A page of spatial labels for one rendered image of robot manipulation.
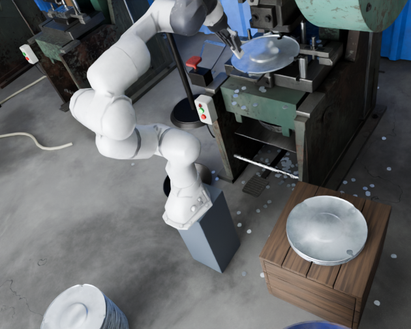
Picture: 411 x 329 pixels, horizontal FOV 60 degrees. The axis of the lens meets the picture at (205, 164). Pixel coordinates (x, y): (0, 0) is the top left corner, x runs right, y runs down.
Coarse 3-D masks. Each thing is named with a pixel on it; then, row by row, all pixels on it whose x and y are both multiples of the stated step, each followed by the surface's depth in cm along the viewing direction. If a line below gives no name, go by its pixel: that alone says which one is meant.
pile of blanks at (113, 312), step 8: (104, 296) 154; (112, 304) 159; (112, 312) 154; (120, 312) 165; (104, 320) 148; (112, 320) 152; (120, 320) 161; (104, 328) 146; (112, 328) 151; (120, 328) 158; (128, 328) 166
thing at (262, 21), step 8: (248, 0) 142; (256, 0) 140; (264, 0) 139; (272, 0) 137; (288, 0) 139; (256, 8) 140; (264, 8) 138; (272, 8) 137; (280, 8) 138; (288, 8) 141; (296, 8) 146; (256, 16) 143; (264, 16) 141; (272, 16) 139; (280, 16) 140; (288, 16) 143; (256, 24) 146; (264, 24) 143; (272, 24) 141; (280, 24) 143
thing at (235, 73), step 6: (234, 72) 148; (240, 72) 147; (246, 72) 146; (270, 72) 151; (240, 78) 146; (246, 78) 144; (252, 78) 142; (258, 78) 141; (264, 78) 155; (270, 78) 153; (258, 84) 160; (264, 84) 158; (270, 84) 156
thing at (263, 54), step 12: (264, 36) 162; (276, 36) 160; (252, 48) 157; (264, 48) 154; (276, 48) 152; (288, 48) 150; (240, 60) 153; (252, 60) 151; (264, 60) 148; (276, 60) 147; (288, 60) 145; (252, 72) 144; (264, 72) 142
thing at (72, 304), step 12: (72, 288) 160; (84, 288) 158; (96, 288) 157; (60, 300) 157; (72, 300) 156; (84, 300) 154; (96, 300) 153; (48, 312) 155; (60, 312) 153; (72, 312) 151; (84, 312) 150; (96, 312) 149; (48, 324) 151; (60, 324) 149; (72, 324) 147; (84, 324) 147; (96, 324) 145
